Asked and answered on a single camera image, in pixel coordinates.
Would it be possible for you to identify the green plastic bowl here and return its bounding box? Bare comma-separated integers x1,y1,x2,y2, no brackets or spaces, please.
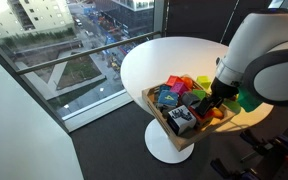
223,99,241,114

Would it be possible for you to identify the yellow banana toy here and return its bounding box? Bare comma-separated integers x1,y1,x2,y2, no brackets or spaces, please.
212,108,224,119

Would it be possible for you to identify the wooden crate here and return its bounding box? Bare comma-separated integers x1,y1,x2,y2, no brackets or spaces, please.
142,75,235,151

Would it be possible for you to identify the magenta plush cube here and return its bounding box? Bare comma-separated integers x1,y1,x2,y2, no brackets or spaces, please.
170,82,188,96

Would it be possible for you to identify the orange plushy cube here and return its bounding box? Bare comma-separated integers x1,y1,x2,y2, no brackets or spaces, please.
188,106,213,127

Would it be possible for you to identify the blue plush cube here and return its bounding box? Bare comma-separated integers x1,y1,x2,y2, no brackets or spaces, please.
158,90,178,106

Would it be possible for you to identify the grey plush cube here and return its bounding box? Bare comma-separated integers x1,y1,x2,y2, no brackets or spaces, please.
181,92,200,106

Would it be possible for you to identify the green cube in crate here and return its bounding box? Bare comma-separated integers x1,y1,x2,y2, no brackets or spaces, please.
192,89,206,99

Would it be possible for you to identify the black and white plush cube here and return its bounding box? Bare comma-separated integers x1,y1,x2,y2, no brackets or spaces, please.
167,105,196,135

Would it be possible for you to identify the lime green cube on table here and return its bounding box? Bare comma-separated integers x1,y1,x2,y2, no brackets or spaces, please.
196,76,211,89

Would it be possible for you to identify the round white pedestal table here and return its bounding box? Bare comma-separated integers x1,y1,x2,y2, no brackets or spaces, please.
119,36,274,165

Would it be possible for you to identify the orange ball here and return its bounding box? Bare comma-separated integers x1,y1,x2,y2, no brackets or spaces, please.
182,77,193,88

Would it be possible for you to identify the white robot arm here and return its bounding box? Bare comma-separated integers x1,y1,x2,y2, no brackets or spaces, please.
194,8,288,115

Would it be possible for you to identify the black equipment with orange clamp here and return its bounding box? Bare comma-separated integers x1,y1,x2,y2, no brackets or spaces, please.
210,128,288,180

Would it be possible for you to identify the red plush cube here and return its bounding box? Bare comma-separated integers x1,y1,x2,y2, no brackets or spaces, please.
166,75,182,87

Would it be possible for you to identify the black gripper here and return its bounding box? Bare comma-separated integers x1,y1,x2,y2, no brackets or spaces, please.
195,78,239,116

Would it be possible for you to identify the window handrail bar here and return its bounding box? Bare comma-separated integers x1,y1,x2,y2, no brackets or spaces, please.
16,31,161,75

